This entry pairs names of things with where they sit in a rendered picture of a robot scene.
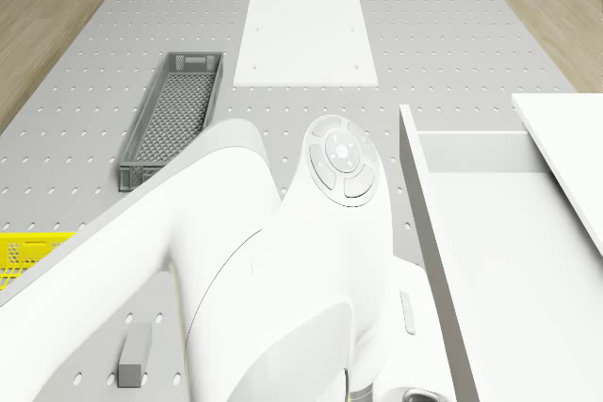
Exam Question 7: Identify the grey cube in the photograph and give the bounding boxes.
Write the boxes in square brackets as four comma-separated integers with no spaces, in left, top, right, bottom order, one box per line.
[117,321,155,390]

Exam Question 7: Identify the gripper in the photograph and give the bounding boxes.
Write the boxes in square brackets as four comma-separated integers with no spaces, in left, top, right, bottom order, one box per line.
[384,385,450,402]

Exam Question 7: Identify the yellow basket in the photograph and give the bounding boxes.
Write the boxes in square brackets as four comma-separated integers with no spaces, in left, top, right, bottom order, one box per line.
[0,231,78,292]

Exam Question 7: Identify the white cabinet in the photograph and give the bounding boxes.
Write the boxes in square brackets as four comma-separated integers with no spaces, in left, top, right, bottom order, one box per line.
[511,92,603,257]

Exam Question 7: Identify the white board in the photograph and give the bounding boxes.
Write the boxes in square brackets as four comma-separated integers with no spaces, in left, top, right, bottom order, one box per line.
[232,0,381,88]

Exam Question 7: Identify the dark grey basket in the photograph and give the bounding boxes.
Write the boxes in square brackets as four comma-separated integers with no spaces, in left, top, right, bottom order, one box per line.
[118,50,225,193]

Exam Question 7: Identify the white drawer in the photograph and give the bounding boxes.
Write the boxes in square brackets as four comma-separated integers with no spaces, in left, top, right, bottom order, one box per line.
[399,103,603,402]

